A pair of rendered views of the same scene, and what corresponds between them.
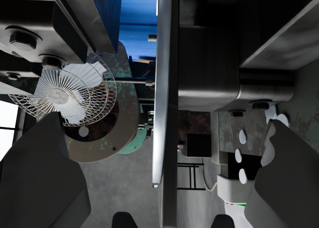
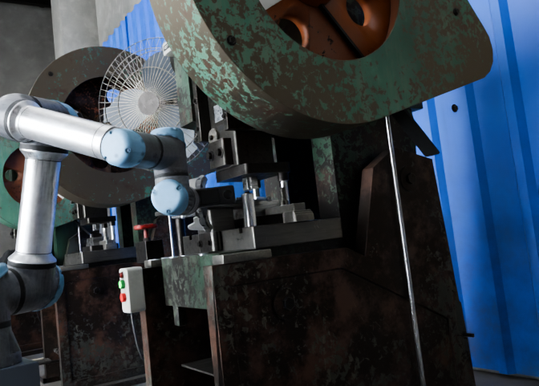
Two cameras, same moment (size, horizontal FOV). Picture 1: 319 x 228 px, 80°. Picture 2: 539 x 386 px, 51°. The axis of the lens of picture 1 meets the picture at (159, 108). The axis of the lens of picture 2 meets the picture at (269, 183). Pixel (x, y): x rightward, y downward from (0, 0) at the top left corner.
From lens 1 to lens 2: 1.45 m
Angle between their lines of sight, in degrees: 24
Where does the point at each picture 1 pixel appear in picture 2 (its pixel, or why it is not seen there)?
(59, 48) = (216, 162)
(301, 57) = (227, 245)
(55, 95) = (150, 100)
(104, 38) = (224, 177)
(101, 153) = not seen: hidden behind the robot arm
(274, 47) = (228, 233)
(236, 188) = (136, 274)
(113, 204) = not seen: outside the picture
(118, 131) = (85, 175)
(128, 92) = (147, 184)
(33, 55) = (212, 148)
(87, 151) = not seen: hidden behind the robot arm
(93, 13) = (233, 175)
